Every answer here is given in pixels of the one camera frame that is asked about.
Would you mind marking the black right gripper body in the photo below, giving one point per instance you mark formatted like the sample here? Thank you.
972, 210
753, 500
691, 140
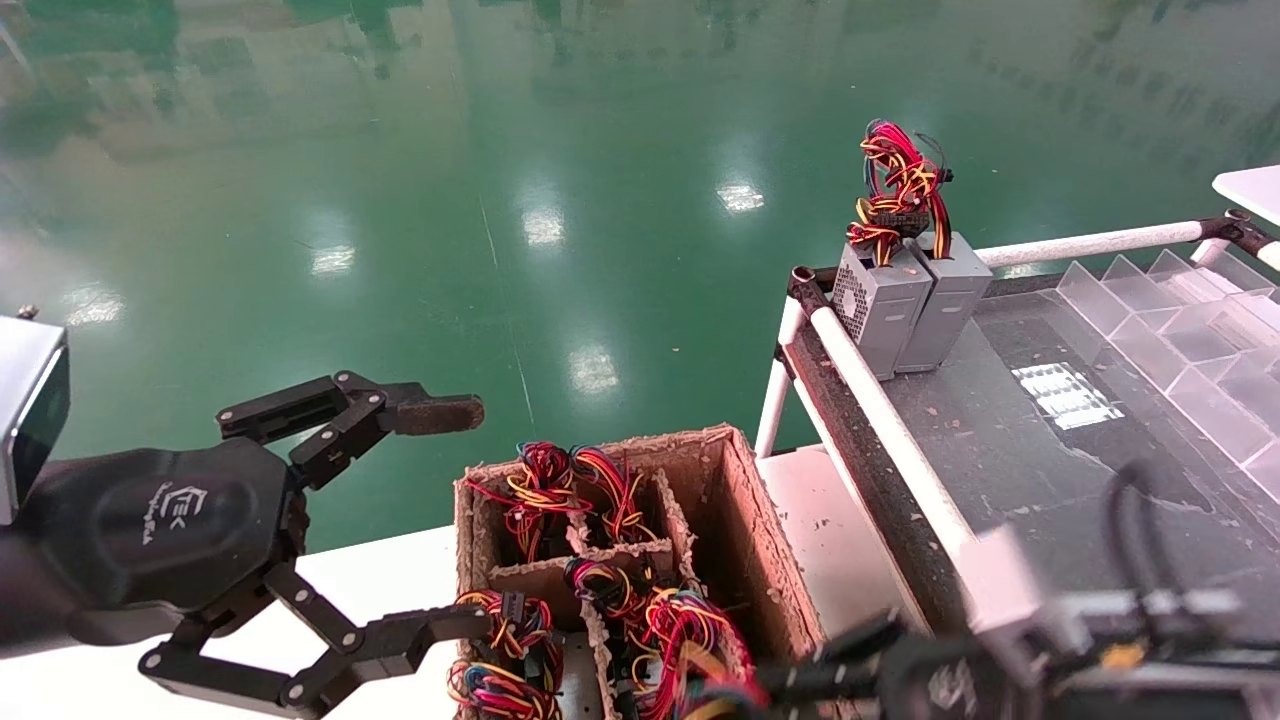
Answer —
960, 680

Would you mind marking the white table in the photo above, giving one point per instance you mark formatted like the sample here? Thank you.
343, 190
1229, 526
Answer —
1255, 190

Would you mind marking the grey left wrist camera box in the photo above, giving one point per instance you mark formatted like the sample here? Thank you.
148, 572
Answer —
30, 410

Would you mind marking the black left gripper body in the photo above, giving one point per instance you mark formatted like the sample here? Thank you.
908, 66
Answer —
170, 530

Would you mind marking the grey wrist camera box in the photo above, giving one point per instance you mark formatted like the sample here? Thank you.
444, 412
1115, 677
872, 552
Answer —
1020, 590
30, 410

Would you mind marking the white rack pipe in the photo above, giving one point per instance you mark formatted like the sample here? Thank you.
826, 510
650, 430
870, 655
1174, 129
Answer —
890, 420
778, 390
1090, 243

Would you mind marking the brown pulp divider box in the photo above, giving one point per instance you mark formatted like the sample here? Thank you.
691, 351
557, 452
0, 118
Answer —
745, 540

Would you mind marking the clear acrylic divider tray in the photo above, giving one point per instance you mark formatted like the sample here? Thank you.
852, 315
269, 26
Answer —
1190, 340

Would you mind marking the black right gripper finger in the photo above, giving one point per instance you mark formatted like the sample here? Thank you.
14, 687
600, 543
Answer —
820, 688
850, 640

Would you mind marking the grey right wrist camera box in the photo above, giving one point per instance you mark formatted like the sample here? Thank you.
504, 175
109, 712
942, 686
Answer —
1020, 590

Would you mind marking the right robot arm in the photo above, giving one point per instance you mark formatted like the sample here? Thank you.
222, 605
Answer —
1170, 670

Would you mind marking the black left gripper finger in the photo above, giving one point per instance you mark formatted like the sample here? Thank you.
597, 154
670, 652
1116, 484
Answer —
400, 640
430, 414

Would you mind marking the black pipe joint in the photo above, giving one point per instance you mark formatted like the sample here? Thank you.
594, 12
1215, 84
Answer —
808, 285
1240, 232

